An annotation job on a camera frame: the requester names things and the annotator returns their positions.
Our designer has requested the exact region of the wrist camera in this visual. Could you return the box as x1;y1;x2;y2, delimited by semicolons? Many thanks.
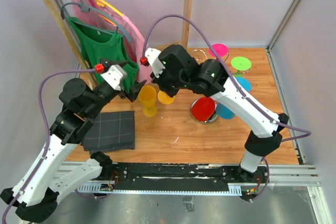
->
101;65;128;91
145;48;165;78

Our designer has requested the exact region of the yellow wine glass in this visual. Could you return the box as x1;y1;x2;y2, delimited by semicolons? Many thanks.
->
138;85;157;117
157;91;175;105

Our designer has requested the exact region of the grey clothes hanger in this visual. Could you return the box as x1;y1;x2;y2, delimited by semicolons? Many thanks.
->
60;0;132;42

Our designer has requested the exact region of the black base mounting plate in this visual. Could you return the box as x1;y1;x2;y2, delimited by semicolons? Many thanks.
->
100;163;266;192

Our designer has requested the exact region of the grey cable duct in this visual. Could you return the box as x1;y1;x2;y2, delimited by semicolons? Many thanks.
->
77;183;244;196

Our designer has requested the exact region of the wooden clothes rack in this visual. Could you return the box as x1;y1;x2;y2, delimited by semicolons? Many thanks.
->
36;0;196;88

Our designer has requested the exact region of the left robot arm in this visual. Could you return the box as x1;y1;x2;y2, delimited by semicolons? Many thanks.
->
1;58;145;223

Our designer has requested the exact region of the pink t-shirt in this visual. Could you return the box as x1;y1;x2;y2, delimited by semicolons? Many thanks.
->
71;0;152;83

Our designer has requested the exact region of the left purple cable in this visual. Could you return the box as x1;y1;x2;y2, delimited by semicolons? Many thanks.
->
2;68;99;224

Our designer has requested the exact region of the green tank top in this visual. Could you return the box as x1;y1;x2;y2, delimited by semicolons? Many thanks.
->
68;17;139;92

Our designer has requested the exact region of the yellow clothes hanger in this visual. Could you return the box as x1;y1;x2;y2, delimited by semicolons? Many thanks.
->
89;0;123;18

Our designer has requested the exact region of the blue wine glass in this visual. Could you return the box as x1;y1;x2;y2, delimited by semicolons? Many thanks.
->
215;76;252;120

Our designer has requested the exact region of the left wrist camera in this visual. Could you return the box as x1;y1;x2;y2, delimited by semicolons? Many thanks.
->
101;65;128;91

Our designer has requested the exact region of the green wine glass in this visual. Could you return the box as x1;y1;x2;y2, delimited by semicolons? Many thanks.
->
231;56;252;73

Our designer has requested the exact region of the dark grey folded cloth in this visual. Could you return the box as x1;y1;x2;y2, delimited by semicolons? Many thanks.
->
81;111;135;154

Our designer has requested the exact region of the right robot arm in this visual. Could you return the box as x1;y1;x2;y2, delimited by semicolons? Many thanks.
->
144;45;289;182

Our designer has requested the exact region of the chrome wine glass rack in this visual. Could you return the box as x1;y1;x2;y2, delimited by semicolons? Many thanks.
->
189;48;250;124

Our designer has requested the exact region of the red wine glass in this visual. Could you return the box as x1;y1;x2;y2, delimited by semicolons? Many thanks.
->
191;97;215;122

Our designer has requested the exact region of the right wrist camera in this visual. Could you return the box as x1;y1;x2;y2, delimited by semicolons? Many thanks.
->
145;48;165;78

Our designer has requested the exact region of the magenta wine glass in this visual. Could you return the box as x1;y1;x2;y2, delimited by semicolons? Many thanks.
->
212;44;229;58

